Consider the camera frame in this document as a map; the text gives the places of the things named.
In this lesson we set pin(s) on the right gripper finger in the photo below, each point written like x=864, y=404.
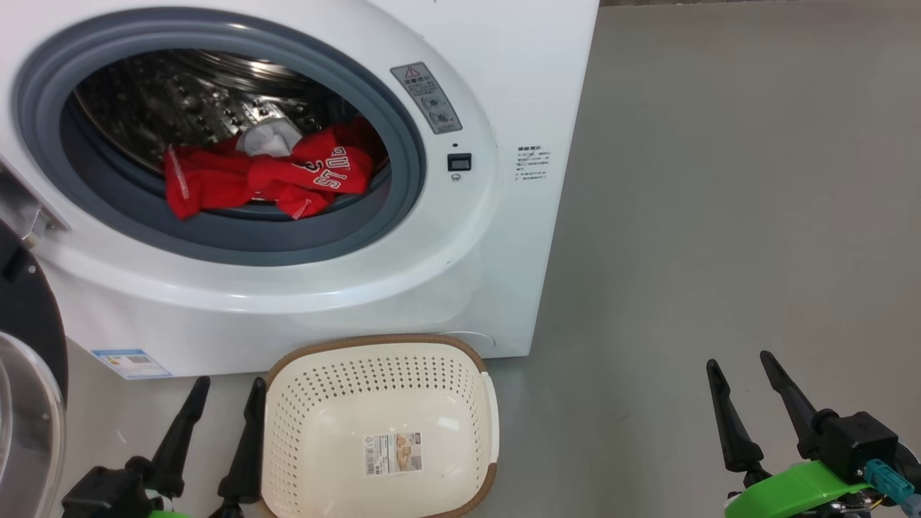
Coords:
x=795, y=410
x=734, y=432

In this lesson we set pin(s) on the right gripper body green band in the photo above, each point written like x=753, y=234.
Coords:
x=784, y=493

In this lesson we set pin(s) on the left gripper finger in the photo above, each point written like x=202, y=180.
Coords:
x=176, y=446
x=248, y=460

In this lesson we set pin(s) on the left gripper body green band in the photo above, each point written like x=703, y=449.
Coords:
x=164, y=514

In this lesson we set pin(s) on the red and white jersey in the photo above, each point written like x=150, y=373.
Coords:
x=288, y=176

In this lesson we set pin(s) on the printed product label sticker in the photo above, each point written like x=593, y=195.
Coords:
x=393, y=453

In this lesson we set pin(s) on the cream laundry basket brown rim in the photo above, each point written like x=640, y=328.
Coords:
x=374, y=388

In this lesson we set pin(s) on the white front-load washing machine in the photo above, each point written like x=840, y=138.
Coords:
x=504, y=288

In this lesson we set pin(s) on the blue energy label sticker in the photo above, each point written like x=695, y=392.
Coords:
x=131, y=363

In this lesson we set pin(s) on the small printed text label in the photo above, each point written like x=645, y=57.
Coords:
x=532, y=164

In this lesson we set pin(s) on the grey warning label plate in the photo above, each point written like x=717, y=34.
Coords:
x=426, y=97

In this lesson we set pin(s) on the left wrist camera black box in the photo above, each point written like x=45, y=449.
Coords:
x=104, y=493

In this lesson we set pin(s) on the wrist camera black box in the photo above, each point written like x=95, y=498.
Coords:
x=104, y=493
x=856, y=442

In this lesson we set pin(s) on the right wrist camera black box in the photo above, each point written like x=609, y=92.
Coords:
x=856, y=442

